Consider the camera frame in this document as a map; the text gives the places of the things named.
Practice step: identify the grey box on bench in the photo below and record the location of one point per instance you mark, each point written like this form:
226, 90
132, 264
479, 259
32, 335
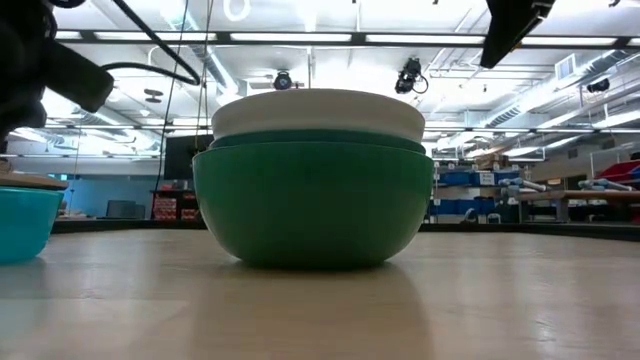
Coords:
125, 209

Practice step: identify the black ceiling box device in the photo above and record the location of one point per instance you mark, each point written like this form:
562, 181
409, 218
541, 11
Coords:
598, 85

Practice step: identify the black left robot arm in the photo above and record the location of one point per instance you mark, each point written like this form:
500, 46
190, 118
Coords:
35, 75

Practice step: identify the cyan blue bowl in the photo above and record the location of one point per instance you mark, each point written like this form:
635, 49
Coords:
25, 225

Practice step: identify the grey background robot arm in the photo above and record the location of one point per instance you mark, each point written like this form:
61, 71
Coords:
525, 184
605, 184

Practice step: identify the red drawer cabinet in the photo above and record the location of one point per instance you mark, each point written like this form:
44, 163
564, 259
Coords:
175, 207

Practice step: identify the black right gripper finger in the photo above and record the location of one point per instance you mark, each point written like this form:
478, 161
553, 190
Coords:
510, 25

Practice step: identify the teal green bowl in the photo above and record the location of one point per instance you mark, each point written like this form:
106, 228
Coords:
317, 137

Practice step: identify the white ceiling air vent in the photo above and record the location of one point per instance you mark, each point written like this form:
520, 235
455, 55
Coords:
565, 67

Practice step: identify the red storage bin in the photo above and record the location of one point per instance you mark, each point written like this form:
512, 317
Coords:
620, 170

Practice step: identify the blue storage bins shelf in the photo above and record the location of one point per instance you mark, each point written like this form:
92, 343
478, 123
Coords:
465, 192

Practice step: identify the white bowl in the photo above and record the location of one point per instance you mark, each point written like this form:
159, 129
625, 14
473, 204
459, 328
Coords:
317, 112

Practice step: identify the black monitor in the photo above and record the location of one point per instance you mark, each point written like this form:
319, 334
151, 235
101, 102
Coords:
180, 157

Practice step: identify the round black ceiling camera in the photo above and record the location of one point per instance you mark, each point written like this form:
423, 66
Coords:
282, 81

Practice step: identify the dark ceiling disc fixture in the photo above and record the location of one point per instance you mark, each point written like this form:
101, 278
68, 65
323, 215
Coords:
153, 93

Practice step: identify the large dark green bowl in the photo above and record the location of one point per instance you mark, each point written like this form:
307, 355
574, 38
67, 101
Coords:
312, 205

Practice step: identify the wooden shelf board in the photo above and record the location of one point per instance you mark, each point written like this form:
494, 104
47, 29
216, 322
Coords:
30, 181

